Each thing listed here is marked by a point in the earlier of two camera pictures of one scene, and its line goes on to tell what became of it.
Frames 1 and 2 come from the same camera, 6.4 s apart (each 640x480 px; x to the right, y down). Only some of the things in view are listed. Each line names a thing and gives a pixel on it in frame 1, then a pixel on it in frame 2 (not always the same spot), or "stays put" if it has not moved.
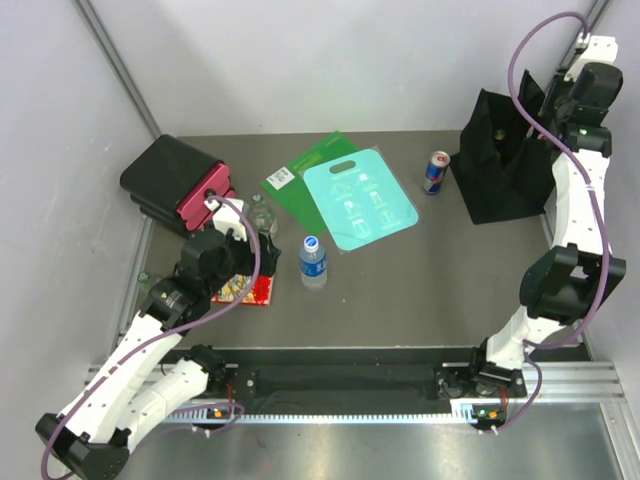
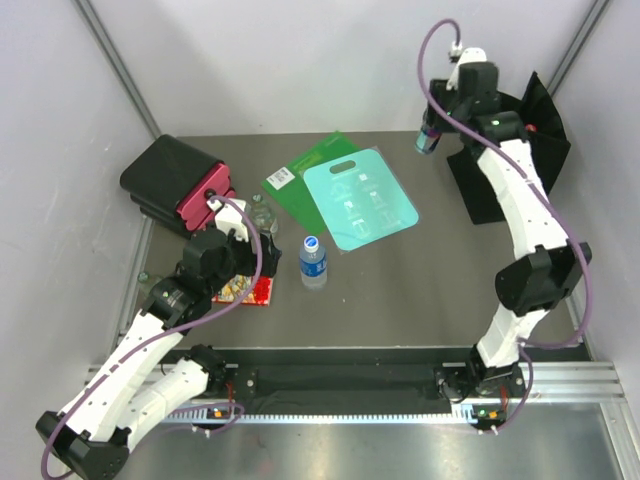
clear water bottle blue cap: x=313 y=264 stays put
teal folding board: x=360 y=198 stays put
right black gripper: x=558 y=84 -> x=440 y=93
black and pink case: x=176 y=184 stays put
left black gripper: x=269 y=254 stays put
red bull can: x=435 y=172 -> x=427 y=139
